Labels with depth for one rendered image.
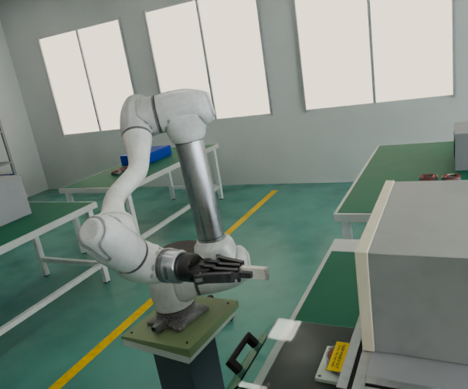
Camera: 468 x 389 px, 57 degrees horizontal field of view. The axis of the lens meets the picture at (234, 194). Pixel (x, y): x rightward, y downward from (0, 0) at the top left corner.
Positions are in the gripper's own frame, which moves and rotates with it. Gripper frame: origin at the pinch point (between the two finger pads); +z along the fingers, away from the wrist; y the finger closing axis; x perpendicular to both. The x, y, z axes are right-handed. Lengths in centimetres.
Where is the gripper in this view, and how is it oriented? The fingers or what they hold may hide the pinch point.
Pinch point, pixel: (254, 272)
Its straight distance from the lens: 106.2
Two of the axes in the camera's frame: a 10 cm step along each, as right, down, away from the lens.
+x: -1.5, -9.5, -2.8
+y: -4.3, 3.1, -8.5
